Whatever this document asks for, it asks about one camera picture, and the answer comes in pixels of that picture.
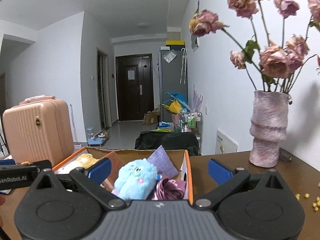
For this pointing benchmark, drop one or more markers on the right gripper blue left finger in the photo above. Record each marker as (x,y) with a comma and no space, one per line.
(99,171)

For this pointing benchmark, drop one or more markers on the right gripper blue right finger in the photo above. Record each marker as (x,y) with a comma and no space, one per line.
(219,172)

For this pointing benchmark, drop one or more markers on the white and yellow plush toy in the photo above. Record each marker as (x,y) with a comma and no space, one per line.
(84,160)

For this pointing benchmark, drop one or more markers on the blue fluffy plush toy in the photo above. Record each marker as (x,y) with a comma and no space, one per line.
(136,180)

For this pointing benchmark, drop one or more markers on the purple drawstring cloth bag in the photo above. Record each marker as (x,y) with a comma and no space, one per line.
(161,160)

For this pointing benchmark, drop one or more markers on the blue tissue pack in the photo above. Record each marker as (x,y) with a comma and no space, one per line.
(7,160)

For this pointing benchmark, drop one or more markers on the red cardboard box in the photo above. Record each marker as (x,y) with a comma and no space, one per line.
(179,158)

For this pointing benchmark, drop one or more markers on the black chair back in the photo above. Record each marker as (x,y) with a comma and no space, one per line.
(151,140)

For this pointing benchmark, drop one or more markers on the pink ribbed suitcase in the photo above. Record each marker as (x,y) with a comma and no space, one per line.
(38,129)

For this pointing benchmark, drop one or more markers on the pink satin cloth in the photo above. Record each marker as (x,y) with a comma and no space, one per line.
(169,189)

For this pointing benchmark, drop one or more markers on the metal trolley with bottles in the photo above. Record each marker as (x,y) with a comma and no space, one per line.
(192,121)

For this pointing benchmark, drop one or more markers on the purple textured vase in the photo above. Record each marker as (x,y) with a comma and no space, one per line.
(268,127)

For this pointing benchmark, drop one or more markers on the brown cardboard box on floor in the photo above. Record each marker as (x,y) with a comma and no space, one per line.
(151,118)

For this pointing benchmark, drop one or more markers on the dark brown entrance door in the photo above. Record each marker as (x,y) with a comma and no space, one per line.
(134,86)

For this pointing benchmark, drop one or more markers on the dried pink rose bouquet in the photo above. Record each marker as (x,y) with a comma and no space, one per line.
(225,57)

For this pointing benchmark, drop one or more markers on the grey refrigerator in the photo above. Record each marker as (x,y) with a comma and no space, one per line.
(170,65)

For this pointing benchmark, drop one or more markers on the yellow box on fridge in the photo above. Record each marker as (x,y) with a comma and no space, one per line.
(174,43)

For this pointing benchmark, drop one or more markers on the white board against wall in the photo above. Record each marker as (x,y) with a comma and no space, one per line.
(224,144)

